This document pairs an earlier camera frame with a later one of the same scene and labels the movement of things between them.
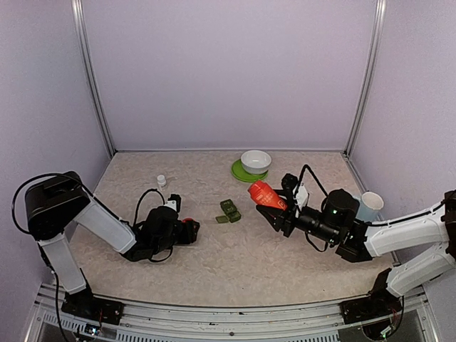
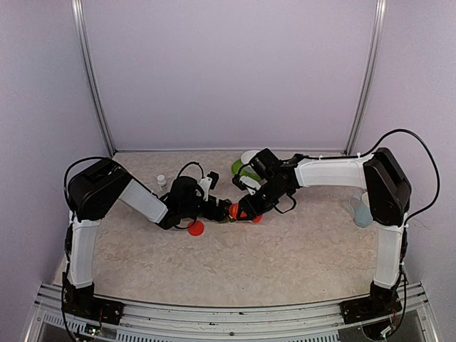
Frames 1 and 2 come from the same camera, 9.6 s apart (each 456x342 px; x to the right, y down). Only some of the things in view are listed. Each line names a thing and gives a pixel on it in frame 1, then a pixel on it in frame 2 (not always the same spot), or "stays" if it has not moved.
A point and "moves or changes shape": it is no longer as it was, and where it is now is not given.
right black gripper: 281,215 -> 251,207
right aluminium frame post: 368,75 stays
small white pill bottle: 162,182 stays
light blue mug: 369,206 stays
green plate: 239,173 stays
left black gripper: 189,233 -> 220,215
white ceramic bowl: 256,162 stays
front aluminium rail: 143,320 stays
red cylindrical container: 263,193 moves or changes shape
